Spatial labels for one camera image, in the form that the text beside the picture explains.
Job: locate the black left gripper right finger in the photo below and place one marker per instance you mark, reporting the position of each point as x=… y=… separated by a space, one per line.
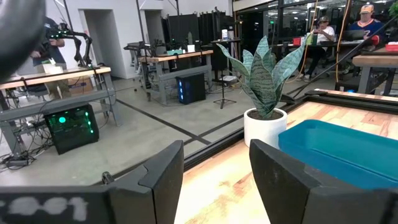
x=286 y=193

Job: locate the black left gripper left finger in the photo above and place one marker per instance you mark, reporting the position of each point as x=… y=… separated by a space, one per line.
x=140 y=199

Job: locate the blue plastic basket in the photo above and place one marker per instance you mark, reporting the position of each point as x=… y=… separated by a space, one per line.
x=342 y=149

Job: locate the black robot arm on workbench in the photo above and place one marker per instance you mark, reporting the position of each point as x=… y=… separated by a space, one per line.
x=77 y=40

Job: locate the white plant pot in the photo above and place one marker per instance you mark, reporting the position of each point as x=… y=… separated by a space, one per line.
x=264 y=130

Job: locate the computer tower green lights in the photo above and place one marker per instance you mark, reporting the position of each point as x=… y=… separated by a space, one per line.
x=71 y=129

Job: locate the green snake plant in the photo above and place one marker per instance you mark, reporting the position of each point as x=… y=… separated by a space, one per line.
x=264 y=77

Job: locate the black tripod stand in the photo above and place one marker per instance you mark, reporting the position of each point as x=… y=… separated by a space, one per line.
x=223 y=90

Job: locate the computer tower blue lights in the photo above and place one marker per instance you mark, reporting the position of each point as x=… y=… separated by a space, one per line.
x=191 y=88

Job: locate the cardboard box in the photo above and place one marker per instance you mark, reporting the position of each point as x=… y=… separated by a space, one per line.
x=79 y=85

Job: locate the wooden workbench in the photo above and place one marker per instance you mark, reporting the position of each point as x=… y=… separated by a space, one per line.
x=46 y=76
x=373 y=60
x=174 y=57

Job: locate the person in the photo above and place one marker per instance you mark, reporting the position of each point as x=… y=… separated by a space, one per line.
x=367 y=26
x=323 y=34
x=51 y=46

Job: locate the white canister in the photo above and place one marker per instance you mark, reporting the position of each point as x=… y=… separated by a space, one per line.
x=224 y=35

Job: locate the black folding partition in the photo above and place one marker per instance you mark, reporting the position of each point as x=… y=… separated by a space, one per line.
x=183 y=28

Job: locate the red box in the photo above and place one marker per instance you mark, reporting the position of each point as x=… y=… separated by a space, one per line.
x=391 y=47

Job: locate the black slanted frame strut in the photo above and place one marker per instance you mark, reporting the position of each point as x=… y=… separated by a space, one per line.
x=342 y=59

